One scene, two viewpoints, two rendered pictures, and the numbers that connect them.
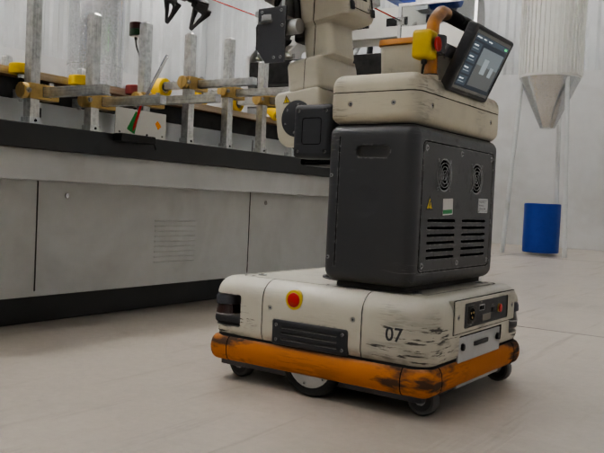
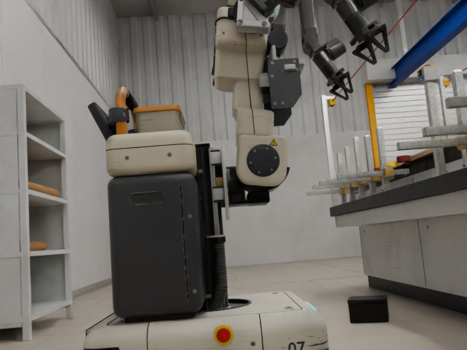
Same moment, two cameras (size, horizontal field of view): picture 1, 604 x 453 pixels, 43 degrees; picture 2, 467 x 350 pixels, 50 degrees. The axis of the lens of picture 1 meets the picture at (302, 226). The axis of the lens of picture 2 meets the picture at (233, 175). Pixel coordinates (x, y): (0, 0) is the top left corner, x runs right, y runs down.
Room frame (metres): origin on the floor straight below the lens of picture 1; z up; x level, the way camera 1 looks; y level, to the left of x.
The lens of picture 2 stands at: (3.57, -1.09, 0.49)
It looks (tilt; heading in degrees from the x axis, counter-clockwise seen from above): 7 degrees up; 144
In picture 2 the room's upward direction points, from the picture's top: 5 degrees counter-clockwise
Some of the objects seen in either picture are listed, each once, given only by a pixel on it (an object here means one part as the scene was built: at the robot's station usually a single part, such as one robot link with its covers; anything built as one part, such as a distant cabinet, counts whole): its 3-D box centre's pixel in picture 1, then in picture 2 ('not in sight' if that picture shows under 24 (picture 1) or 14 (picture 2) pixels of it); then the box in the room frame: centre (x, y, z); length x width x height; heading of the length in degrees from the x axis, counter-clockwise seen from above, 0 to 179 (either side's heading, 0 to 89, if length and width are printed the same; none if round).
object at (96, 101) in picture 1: (96, 102); not in sight; (2.72, 0.75, 0.81); 0.14 x 0.06 x 0.05; 147
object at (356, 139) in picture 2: not in sight; (359, 169); (1.24, 1.72, 0.91); 0.04 x 0.04 x 0.48; 57
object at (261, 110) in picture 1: (261, 113); not in sight; (3.54, 0.21, 0.88); 0.04 x 0.04 x 0.48; 57
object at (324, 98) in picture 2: not in sight; (333, 150); (0.58, 2.19, 1.20); 0.12 x 0.09 x 1.00; 57
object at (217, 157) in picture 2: (318, 136); (247, 182); (2.21, -0.04, 0.68); 0.28 x 0.27 x 0.25; 145
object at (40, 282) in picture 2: not in sight; (17, 214); (-0.08, -0.29, 0.78); 0.90 x 0.45 x 1.55; 147
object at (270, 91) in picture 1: (243, 92); not in sight; (3.34, 0.28, 0.95); 0.50 x 0.04 x 0.04; 57
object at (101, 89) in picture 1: (59, 93); (450, 142); (2.48, 0.80, 0.80); 0.43 x 0.03 x 0.04; 57
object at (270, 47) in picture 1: (299, 34); (277, 87); (2.33, 0.03, 0.99); 0.28 x 0.16 x 0.22; 145
